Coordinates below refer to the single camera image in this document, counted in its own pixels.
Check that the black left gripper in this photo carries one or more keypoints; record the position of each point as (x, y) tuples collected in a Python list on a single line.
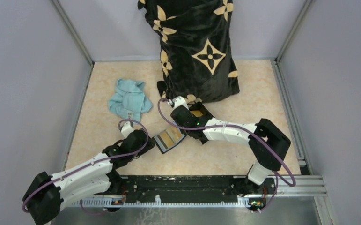
[(151, 145)]

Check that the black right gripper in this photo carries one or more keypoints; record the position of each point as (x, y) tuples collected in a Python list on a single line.
[(188, 110)]

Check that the gold credit card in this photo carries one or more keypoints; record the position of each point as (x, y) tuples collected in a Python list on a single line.
[(165, 140), (175, 134)]

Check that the light blue cloth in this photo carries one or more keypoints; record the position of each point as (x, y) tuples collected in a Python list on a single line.
[(129, 100)]

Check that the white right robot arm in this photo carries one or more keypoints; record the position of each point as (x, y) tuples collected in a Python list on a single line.
[(267, 142)]

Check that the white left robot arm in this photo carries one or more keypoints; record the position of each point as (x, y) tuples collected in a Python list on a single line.
[(78, 177)]

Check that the black plastic card box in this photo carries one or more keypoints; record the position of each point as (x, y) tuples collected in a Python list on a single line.
[(201, 107)]

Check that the black floral plush blanket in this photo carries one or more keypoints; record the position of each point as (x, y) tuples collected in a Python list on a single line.
[(195, 48)]

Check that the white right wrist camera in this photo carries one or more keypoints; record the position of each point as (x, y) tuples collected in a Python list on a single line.
[(178, 102)]

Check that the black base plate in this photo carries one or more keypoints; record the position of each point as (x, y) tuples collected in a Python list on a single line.
[(189, 189)]

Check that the aluminium frame rail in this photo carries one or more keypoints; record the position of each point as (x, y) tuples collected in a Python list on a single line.
[(305, 186)]

